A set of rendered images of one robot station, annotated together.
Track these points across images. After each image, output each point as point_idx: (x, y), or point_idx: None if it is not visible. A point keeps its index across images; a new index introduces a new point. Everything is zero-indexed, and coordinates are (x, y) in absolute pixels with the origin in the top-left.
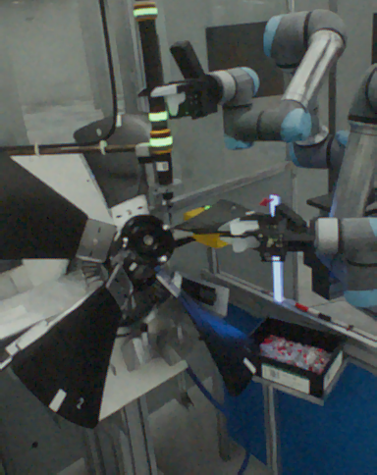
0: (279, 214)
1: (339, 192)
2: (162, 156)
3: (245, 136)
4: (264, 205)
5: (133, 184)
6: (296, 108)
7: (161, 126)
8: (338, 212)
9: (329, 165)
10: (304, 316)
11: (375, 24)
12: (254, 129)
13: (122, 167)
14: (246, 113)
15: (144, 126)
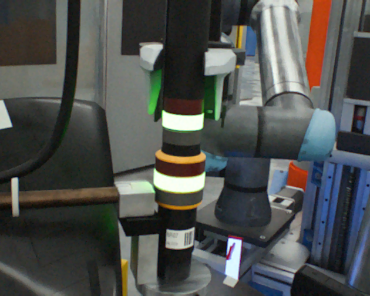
0: (313, 289)
1: None
2: (188, 216)
3: (230, 150)
4: (229, 259)
5: (79, 282)
6: (310, 107)
7: (197, 145)
8: None
9: (222, 172)
10: None
11: (125, 2)
12: (253, 138)
13: (39, 235)
14: (232, 110)
15: (71, 130)
